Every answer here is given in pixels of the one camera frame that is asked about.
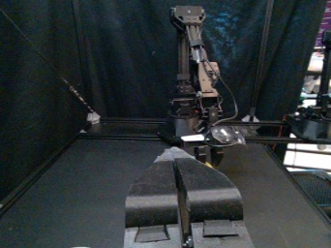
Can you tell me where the black mesh chair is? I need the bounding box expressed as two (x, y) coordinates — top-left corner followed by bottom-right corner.
(290, 169), (331, 209)

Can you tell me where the white corner bracket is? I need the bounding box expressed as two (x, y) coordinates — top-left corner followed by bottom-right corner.
(240, 108), (262, 123)
(86, 110), (103, 126)

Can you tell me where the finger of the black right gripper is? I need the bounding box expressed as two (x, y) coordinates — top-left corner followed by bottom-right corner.
(192, 146), (208, 165)
(210, 146), (227, 170)

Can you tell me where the black vertical frame pole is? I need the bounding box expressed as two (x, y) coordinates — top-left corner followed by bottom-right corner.
(250, 0), (275, 121)

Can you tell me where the red cable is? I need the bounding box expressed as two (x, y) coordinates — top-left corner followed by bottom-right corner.
(276, 114), (290, 144)

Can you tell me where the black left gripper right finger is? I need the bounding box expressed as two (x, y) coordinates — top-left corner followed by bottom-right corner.
(174, 156), (244, 238)

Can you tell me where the black cloth curtain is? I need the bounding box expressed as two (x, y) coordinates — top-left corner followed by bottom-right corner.
(0, 0), (328, 202)

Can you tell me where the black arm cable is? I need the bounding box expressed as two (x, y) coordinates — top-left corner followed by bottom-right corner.
(206, 60), (240, 128)

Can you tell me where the black horizontal frame rail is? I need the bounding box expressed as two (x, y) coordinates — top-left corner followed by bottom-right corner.
(99, 117), (299, 129)

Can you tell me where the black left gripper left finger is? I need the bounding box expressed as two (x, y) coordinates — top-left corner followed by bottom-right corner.
(124, 146), (183, 243)

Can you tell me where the black diagonal frame brace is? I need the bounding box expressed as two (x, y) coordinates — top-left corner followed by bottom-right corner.
(0, 9), (99, 115)

